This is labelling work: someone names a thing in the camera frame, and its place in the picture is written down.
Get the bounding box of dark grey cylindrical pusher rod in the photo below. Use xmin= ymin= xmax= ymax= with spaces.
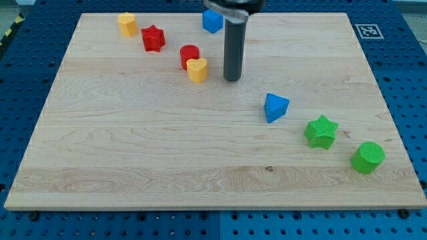
xmin=224 ymin=16 xmax=248 ymax=82

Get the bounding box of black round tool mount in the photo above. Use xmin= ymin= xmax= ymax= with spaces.
xmin=203 ymin=0 xmax=266 ymax=19

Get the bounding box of blue cube block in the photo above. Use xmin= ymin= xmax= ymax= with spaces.
xmin=202 ymin=9 xmax=224 ymax=33

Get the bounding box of blue triangle block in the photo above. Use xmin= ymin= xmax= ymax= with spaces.
xmin=264 ymin=93 xmax=290 ymax=123

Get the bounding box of red cylinder block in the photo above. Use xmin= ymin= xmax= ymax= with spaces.
xmin=179 ymin=45 xmax=199 ymax=70

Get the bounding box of yellow heart block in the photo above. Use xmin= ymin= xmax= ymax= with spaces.
xmin=186 ymin=57 xmax=208 ymax=83

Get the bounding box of red star block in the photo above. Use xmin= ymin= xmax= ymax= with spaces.
xmin=141 ymin=25 xmax=165 ymax=52

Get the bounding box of yellow hexagon block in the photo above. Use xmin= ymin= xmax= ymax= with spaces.
xmin=117 ymin=12 xmax=138 ymax=37

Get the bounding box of white fiducial marker tag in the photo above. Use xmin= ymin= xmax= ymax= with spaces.
xmin=355 ymin=23 xmax=384 ymax=39

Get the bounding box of light wooden board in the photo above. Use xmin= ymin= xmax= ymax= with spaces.
xmin=5 ymin=13 xmax=426 ymax=211

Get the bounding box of green star block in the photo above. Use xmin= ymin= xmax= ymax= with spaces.
xmin=304 ymin=115 xmax=339 ymax=149

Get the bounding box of green cylinder block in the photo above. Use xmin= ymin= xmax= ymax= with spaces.
xmin=351 ymin=141 xmax=386 ymax=174

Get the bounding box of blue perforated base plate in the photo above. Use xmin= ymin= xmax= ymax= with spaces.
xmin=1 ymin=1 xmax=426 ymax=239

